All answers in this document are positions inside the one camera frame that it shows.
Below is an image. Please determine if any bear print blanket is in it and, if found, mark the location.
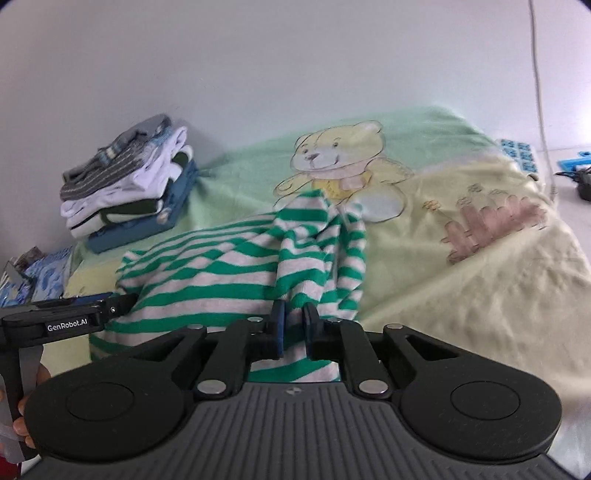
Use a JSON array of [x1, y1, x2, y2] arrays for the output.
[[44, 105, 591, 462]]

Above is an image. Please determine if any green white striped shirt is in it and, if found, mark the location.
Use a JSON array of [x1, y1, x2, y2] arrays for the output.
[[89, 188, 371, 384]]

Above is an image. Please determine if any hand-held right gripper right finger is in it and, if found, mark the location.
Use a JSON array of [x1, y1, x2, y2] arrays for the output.
[[302, 305, 460, 398]]

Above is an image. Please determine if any white cable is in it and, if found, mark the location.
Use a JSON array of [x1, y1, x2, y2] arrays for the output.
[[527, 0, 560, 200]]

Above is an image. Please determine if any blue plastic tray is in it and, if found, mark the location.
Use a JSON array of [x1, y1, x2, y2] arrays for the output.
[[555, 149, 591, 175]]

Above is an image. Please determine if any black power adapter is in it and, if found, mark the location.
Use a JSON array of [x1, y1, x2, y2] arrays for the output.
[[574, 167, 591, 202]]

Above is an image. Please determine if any blue patterned side table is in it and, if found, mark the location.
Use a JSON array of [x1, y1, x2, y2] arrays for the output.
[[0, 247, 78, 308]]

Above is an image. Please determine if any person's left hand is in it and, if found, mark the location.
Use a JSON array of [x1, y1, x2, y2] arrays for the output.
[[13, 364, 52, 450]]

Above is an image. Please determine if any white power strip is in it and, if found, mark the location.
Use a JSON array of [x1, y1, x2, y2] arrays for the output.
[[495, 137, 542, 182]]

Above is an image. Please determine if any white dark-trimmed folded garment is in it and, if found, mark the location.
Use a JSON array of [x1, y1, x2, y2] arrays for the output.
[[68, 156, 195, 239]]

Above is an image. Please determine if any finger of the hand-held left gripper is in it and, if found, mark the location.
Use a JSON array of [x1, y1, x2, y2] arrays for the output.
[[104, 294, 139, 325], [32, 292, 116, 309]]

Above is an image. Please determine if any stack of folded clothes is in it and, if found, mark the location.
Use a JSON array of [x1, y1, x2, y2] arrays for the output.
[[60, 126, 193, 232]]

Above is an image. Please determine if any blue folded garment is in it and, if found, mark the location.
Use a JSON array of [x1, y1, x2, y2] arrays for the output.
[[87, 159, 200, 254]]

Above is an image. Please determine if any grey patterned folded garment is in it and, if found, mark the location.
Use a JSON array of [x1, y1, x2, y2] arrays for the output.
[[61, 113, 175, 202]]

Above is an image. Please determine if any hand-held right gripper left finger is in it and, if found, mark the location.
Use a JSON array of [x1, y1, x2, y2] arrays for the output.
[[131, 300, 286, 400]]

